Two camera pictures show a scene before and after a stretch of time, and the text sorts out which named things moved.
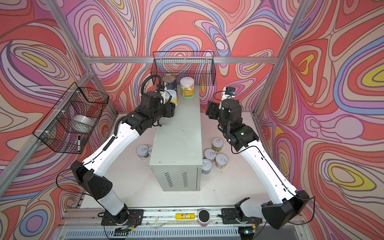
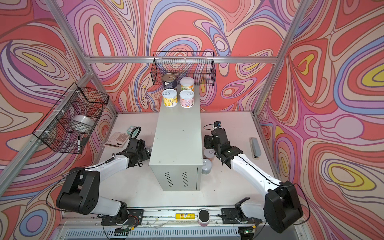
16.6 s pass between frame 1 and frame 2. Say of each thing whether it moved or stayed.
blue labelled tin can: stayed
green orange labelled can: stayed
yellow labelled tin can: stayed
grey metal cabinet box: stayed
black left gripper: moved
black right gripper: moved
